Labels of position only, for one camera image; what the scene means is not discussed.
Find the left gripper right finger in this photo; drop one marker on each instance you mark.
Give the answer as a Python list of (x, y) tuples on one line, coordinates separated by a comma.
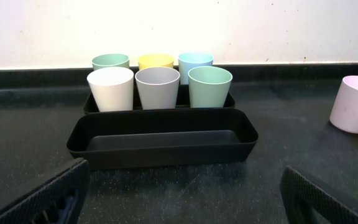
[(309, 202)]

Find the yellow cup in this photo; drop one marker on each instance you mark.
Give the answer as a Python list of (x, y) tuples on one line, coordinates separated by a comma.
[(155, 60)]

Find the white cup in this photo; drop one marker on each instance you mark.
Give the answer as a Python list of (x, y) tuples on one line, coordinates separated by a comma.
[(112, 93)]

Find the green cup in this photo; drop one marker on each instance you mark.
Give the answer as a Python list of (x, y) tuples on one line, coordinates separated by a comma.
[(110, 60), (209, 93)]

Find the blue cup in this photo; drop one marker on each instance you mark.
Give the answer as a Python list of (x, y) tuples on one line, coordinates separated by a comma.
[(194, 60)]

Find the grey cup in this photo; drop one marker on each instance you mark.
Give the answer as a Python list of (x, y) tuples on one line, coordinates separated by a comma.
[(158, 93)]

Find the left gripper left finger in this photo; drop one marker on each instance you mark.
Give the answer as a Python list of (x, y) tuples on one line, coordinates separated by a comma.
[(54, 193)]

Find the pink cup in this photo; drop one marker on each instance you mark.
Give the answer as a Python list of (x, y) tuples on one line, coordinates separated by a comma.
[(354, 109)]

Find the black tray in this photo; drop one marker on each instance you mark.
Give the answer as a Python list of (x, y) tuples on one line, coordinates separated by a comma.
[(166, 157), (183, 97)]

